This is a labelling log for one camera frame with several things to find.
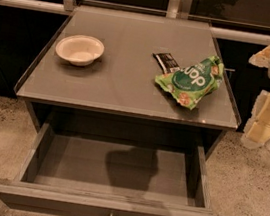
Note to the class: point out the black snack bar wrapper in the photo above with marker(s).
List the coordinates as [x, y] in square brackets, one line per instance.
[166, 62]

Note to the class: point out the green rice chip bag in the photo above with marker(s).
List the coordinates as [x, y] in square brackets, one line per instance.
[189, 85]

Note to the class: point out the white paper bowl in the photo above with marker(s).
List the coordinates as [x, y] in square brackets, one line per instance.
[79, 50]

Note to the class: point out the open grey top drawer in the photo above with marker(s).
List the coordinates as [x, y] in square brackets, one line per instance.
[82, 176]

